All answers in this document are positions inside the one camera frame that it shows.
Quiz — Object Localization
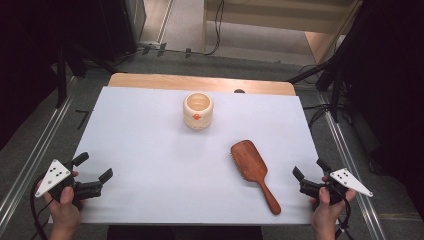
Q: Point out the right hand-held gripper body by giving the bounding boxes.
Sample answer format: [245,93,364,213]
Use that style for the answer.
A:
[298,167,374,205]

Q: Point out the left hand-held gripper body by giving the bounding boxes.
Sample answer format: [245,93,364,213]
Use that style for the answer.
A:
[34,159,103,203]

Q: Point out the wooden hairbrush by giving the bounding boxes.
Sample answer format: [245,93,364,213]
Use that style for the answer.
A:
[229,139,282,216]

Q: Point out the cream ringed cup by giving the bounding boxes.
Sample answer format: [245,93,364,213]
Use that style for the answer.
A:
[182,92,214,131]

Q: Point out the person's right hand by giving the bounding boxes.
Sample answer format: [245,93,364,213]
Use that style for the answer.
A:
[309,175,358,234]

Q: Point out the person's left hand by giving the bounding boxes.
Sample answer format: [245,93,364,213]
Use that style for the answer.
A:
[42,170,84,235]

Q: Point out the white table mat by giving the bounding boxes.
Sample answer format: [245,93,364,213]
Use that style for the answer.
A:
[48,86,334,226]

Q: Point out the black metal stand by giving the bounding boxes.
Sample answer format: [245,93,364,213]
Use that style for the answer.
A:
[54,43,118,108]
[287,49,352,124]

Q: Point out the dark curtain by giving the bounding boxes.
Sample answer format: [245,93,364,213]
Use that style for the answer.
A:
[339,0,424,214]
[0,0,101,151]

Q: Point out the dark cabinet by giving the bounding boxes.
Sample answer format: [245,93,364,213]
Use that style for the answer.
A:
[98,0,148,62]

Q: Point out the light wooden desk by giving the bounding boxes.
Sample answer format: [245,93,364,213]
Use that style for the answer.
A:
[202,0,364,65]

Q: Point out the aluminium floor rail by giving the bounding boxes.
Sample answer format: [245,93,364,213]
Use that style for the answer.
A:
[315,92,388,240]
[0,75,80,232]

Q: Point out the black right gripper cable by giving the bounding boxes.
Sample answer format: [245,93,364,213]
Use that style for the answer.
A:
[334,199,355,240]

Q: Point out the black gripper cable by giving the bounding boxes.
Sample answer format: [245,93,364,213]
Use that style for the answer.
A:
[334,199,355,240]
[29,175,54,240]

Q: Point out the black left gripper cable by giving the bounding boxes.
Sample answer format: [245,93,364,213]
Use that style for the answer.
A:
[29,175,54,240]

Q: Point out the black floor cables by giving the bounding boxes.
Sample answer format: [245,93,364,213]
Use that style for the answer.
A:
[299,64,335,130]

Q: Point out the black hanging cable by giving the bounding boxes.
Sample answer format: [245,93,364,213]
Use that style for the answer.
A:
[203,0,226,57]

